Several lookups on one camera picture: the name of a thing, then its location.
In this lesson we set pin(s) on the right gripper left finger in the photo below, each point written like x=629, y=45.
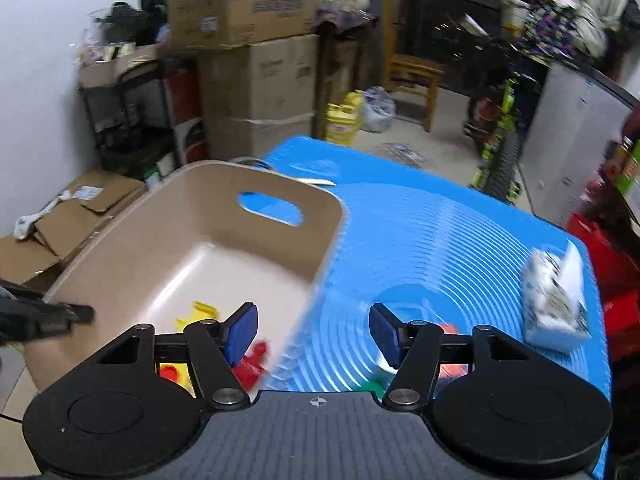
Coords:
x=214, y=348

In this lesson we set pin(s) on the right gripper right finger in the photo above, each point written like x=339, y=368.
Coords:
x=413, y=350

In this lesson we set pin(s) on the red patterned small box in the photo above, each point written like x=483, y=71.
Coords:
x=454, y=366

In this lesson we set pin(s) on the red plastic toy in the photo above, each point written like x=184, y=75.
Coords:
x=252, y=366

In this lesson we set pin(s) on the yellow plastic toy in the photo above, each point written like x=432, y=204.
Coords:
x=179, y=372

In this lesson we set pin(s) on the white cloth on box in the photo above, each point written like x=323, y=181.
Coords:
x=25, y=224

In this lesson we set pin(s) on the blue silicone baking mat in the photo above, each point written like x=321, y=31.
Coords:
x=427, y=248

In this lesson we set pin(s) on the beige plastic storage bin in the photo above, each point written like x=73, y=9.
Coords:
x=215, y=233

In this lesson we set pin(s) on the open cardboard box on floor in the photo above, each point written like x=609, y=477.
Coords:
x=96, y=198

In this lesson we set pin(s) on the white tissue pack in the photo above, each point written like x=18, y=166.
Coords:
x=555, y=316

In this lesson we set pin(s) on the black metal shelf rack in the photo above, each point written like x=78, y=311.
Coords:
x=129, y=117

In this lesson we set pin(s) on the yellow plastic jug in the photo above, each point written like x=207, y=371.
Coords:
x=344, y=120

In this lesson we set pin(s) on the white plastic bag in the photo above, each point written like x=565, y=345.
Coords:
x=378, y=110

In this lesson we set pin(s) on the green black bicycle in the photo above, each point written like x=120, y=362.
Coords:
x=505, y=84

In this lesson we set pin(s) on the large lower cardboard box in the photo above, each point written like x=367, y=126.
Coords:
x=256, y=97

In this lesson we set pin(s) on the wooden chair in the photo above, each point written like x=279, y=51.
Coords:
x=407, y=73

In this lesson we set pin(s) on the white chest freezer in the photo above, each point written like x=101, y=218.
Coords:
x=578, y=114

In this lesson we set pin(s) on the top cardboard box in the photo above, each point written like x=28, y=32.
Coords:
x=228, y=24

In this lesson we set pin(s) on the floral fabric bundle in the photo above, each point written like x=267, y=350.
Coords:
x=567, y=30

